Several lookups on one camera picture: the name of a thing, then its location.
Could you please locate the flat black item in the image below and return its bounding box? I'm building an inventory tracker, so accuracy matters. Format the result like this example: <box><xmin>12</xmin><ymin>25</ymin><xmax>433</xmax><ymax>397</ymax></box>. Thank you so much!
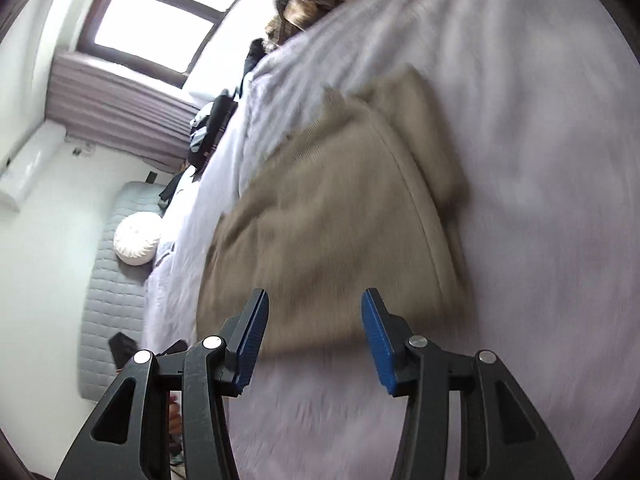
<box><xmin>159</xmin><ymin>172</ymin><xmax>183</xmax><ymax>211</ymax></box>

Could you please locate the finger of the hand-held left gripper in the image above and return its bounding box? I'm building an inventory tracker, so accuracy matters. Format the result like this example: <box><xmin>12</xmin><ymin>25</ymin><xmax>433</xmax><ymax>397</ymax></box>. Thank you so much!
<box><xmin>156</xmin><ymin>339</ymin><xmax>189</xmax><ymax>359</ymax></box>

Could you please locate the grey curtain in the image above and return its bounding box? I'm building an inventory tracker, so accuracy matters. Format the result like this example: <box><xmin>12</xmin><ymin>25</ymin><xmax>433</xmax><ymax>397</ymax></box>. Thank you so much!
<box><xmin>46</xmin><ymin>52</ymin><xmax>203</xmax><ymax>173</ymax></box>

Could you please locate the smooth lavender blanket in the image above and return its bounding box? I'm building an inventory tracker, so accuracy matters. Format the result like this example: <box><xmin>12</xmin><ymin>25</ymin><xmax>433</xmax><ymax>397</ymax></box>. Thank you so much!
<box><xmin>142</xmin><ymin>45</ymin><xmax>281</xmax><ymax>356</ymax></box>

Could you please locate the embossed lavender blanket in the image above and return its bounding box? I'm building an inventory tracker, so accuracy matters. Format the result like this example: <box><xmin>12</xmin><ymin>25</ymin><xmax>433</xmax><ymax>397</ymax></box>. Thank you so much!
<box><xmin>220</xmin><ymin>0</ymin><xmax>640</xmax><ymax>480</ymax></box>

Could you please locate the black striped garment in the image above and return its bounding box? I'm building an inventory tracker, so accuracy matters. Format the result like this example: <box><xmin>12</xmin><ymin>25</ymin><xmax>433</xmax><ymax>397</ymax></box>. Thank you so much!
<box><xmin>187</xmin><ymin>87</ymin><xmax>240</xmax><ymax>171</ymax></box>

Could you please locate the black cloth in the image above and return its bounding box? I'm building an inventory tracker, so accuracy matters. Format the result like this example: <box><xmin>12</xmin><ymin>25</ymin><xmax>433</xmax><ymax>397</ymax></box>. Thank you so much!
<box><xmin>244</xmin><ymin>37</ymin><xmax>267</xmax><ymax>86</ymax></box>

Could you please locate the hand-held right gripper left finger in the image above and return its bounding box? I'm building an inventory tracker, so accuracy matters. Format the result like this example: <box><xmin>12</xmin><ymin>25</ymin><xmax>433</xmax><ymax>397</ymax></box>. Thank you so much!
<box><xmin>55</xmin><ymin>287</ymin><xmax>271</xmax><ymax>480</ymax></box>

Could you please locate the round white pillow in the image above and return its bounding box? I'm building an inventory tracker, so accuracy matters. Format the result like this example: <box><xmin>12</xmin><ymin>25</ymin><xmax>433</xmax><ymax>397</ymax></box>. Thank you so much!
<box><xmin>113</xmin><ymin>212</ymin><xmax>162</xmax><ymax>267</ymax></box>

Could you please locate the brown knit sweater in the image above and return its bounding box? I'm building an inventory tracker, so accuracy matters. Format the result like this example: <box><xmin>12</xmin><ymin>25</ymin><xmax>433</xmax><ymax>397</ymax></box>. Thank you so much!
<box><xmin>196</xmin><ymin>64</ymin><xmax>473</xmax><ymax>358</ymax></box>

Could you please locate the person's left hand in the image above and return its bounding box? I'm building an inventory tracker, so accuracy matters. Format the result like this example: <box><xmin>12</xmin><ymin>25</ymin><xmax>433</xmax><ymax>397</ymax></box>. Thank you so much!
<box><xmin>168</xmin><ymin>394</ymin><xmax>182</xmax><ymax>453</ymax></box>

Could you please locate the window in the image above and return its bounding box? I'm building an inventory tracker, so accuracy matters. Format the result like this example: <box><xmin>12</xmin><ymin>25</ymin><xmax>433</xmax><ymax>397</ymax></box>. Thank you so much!
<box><xmin>77</xmin><ymin>0</ymin><xmax>273</xmax><ymax>86</ymax></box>

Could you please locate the grey quilted headboard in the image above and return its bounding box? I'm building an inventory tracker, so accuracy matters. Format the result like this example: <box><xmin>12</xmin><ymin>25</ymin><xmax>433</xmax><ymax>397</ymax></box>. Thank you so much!
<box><xmin>77</xmin><ymin>181</ymin><xmax>173</xmax><ymax>401</ymax></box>

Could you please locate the white air conditioner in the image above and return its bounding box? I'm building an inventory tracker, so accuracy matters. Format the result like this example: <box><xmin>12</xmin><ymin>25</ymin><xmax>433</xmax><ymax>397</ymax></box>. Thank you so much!
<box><xmin>0</xmin><ymin>122</ymin><xmax>68</xmax><ymax>206</ymax></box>

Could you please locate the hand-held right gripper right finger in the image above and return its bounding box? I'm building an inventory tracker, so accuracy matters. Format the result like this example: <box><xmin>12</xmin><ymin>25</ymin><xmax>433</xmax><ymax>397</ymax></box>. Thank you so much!
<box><xmin>361</xmin><ymin>287</ymin><xmax>576</xmax><ymax>480</ymax></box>

